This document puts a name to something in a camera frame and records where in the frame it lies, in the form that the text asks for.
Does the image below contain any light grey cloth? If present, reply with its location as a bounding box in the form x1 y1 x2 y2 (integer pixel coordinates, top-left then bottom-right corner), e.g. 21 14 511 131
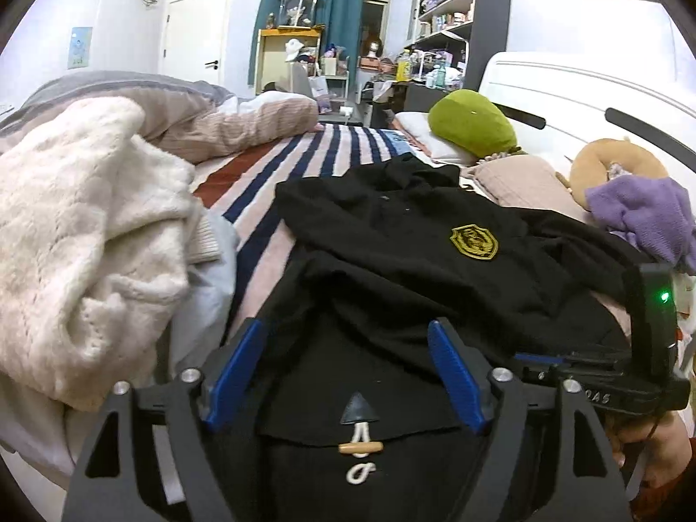
0 211 241 479

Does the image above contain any striped pink navy blanket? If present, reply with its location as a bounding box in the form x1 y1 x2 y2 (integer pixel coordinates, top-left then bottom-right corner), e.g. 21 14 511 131
190 122 463 349

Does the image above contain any small blue wall poster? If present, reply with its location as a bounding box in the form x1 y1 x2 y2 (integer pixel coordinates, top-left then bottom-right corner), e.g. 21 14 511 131
67 26 94 71

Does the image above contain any black coat with gold badge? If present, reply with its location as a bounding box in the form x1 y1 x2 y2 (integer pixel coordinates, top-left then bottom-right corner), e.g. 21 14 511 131
217 152 653 522

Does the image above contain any person's right hand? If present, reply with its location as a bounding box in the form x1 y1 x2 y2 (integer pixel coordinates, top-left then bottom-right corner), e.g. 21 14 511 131
605 408 696 504

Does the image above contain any glass display case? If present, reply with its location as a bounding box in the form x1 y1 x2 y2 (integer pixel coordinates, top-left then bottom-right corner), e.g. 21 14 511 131
277 0 320 30

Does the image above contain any grey blanket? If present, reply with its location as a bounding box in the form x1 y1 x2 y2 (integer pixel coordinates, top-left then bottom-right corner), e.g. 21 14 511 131
0 70 240 138

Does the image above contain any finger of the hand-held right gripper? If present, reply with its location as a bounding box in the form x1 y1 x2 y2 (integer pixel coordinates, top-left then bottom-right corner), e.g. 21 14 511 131
514 351 569 378

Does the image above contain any white door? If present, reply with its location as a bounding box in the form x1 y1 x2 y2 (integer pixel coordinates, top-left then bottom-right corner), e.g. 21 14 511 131
161 0 232 91

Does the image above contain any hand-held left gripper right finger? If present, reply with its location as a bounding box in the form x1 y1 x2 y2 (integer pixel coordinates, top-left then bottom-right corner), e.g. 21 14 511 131
427 316 634 522

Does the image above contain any mannequin head with wig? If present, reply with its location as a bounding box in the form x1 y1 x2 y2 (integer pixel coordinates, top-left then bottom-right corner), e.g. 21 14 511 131
359 30 385 69

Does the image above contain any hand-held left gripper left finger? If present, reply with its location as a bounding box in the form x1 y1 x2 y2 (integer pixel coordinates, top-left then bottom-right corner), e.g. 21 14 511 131
61 316 273 522

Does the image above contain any cream knit sweater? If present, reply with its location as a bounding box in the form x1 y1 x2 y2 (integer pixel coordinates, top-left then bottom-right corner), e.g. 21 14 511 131
0 97 224 413

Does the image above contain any purple cloth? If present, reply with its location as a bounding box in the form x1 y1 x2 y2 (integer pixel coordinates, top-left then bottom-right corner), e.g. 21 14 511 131
584 174 696 277

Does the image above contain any cluttered shelf unit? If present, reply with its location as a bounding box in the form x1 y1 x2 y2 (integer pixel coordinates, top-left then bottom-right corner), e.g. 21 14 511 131
405 0 513 93

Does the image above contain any yellow cabinet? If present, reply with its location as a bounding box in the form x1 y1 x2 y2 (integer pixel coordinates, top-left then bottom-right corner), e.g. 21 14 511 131
254 27 325 97

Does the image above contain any window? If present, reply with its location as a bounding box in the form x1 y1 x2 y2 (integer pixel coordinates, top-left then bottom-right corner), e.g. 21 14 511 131
358 0 395 60

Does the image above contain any white pillow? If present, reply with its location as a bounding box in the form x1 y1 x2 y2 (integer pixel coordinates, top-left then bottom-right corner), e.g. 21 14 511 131
392 111 479 167

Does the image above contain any teal curtain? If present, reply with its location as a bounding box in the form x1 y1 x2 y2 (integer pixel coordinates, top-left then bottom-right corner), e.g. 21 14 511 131
247 0 371 87

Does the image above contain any white bed headboard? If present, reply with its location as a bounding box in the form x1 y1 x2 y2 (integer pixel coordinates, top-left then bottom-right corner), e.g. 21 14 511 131
477 51 696 199

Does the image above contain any green plush pillow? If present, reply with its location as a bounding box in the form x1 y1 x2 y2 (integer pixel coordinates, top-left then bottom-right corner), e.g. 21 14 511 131
428 90 519 163

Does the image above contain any brown neck pillow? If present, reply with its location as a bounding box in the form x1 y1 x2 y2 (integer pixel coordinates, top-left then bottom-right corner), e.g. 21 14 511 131
568 138 671 213

